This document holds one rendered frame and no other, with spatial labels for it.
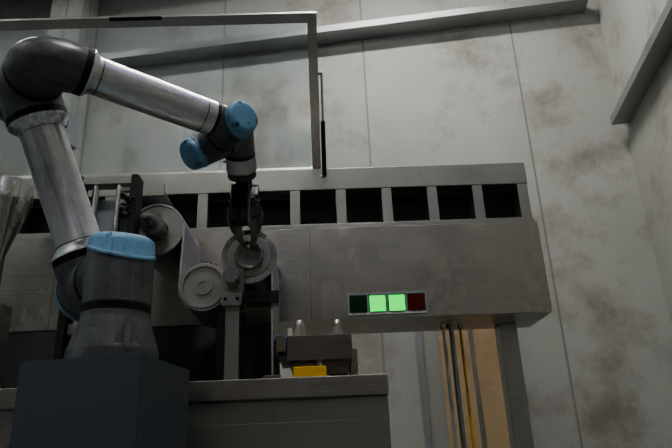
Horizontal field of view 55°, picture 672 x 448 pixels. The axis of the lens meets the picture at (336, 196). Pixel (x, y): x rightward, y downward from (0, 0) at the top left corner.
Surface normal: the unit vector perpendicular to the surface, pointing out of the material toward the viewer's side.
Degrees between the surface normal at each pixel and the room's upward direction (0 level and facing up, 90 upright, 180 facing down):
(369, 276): 90
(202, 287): 90
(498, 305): 90
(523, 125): 90
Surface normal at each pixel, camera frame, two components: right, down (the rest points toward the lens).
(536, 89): -0.15, -0.37
